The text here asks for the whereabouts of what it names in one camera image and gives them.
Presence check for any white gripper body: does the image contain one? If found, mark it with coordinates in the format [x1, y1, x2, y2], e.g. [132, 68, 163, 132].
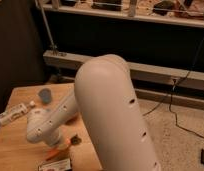
[44, 133, 70, 150]

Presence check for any orange carrot-shaped pepper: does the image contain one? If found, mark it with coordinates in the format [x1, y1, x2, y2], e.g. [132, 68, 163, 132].
[44, 134, 83, 162]

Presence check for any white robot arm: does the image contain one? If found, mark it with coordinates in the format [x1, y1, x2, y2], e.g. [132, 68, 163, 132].
[26, 54, 161, 171]

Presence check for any small printed box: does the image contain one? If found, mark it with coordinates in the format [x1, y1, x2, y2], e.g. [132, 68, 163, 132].
[38, 158, 72, 171]

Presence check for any blue cup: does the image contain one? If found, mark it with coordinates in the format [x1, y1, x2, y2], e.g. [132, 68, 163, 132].
[38, 88, 52, 104]

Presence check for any wooden table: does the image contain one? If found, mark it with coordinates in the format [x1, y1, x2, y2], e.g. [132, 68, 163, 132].
[0, 83, 102, 171]

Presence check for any metal pole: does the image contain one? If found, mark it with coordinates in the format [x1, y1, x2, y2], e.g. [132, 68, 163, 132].
[36, 0, 58, 54]

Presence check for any black cable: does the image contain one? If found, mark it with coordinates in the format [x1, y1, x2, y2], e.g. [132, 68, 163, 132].
[141, 29, 204, 141]

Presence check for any white shelf rail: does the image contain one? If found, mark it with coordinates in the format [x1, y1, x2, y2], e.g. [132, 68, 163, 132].
[38, 0, 204, 29]

